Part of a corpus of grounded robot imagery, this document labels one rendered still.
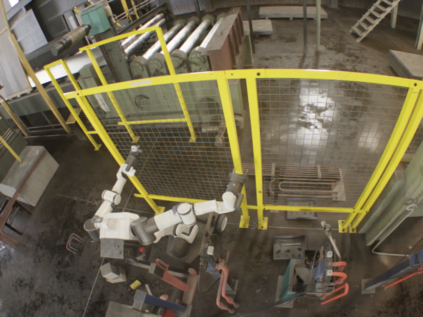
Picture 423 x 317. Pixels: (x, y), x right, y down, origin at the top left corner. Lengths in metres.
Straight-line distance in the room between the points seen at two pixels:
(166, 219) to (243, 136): 2.41
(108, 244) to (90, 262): 1.73
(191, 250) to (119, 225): 1.16
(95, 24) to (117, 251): 2.93
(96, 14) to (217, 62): 1.81
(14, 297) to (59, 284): 1.12
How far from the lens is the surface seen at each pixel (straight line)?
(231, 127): 1.48
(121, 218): 1.47
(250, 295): 2.43
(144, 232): 1.37
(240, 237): 2.60
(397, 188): 2.10
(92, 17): 3.52
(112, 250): 1.51
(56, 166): 4.92
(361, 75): 1.31
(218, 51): 3.00
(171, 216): 1.34
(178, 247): 2.32
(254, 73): 1.23
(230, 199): 1.28
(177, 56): 3.37
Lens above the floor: 2.41
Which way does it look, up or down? 47 degrees down
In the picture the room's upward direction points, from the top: 16 degrees counter-clockwise
